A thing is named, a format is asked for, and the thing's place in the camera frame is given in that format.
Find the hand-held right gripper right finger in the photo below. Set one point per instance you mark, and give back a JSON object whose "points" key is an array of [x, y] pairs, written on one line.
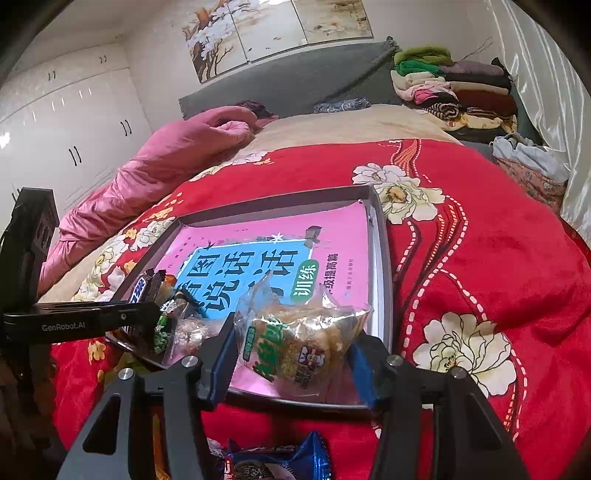
{"points": [[364, 374]]}

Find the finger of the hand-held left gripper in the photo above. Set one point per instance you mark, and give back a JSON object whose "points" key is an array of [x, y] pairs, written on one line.
{"points": [[120, 318]]}

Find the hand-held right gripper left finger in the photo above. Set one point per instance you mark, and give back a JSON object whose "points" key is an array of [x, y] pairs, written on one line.
{"points": [[221, 369]]}

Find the black chocolate bar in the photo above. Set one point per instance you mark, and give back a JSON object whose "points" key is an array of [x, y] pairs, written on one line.
{"points": [[147, 288]]}

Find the clear brown snack packet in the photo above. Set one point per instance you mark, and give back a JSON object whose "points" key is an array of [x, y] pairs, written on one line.
{"points": [[194, 334]]}

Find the brown cardboard box tray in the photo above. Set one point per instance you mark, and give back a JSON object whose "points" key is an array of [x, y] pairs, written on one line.
{"points": [[379, 277]]}

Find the orange snack packet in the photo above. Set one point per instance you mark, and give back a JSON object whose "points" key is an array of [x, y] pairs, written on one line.
{"points": [[171, 280]]}

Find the long yellow snack packet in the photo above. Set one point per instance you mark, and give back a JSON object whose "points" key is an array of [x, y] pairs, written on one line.
{"points": [[159, 443]]}

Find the blue cookie packet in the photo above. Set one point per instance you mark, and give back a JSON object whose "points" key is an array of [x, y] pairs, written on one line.
{"points": [[286, 461]]}

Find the pink book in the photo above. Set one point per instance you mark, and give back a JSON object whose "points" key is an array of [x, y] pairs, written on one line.
{"points": [[231, 230]]}

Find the white wardrobe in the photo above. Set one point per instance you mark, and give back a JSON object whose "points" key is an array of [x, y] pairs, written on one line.
{"points": [[69, 115]]}

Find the pink duvet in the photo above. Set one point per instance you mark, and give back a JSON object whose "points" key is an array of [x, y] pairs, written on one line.
{"points": [[152, 157]]}

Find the red floral blanket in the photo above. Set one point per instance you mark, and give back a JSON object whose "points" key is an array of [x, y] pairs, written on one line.
{"points": [[485, 258]]}

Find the beige bed sheet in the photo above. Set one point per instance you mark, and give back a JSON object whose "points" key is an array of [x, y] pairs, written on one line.
{"points": [[351, 124]]}

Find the dark red cloth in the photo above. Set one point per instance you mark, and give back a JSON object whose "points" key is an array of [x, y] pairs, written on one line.
{"points": [[256, 108]]}

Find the pink floral cloth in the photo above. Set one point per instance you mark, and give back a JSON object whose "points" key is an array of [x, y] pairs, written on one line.
{"points": [[540, 189]]}

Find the blue patterned pillow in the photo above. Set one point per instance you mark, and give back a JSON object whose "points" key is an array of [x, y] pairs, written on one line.
{"points": [[341, 105]]}

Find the pale grey cloth bundle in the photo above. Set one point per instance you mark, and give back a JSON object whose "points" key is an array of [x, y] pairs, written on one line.
{"points": [[531, 159]]}

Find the grey headboard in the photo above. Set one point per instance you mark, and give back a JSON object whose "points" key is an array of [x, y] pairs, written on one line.
{"points": [[286, 78]]}

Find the stack of folded clothes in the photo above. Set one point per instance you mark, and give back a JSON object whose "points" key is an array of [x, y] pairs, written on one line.
{"points": [[461, 92]]}

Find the white satin curtain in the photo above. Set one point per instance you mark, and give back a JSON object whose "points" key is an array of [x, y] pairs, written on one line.
{"points": [[545, 92]]}

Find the floral wall painting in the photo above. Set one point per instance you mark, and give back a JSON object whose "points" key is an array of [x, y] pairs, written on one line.
{"points": [[258, 27]]}

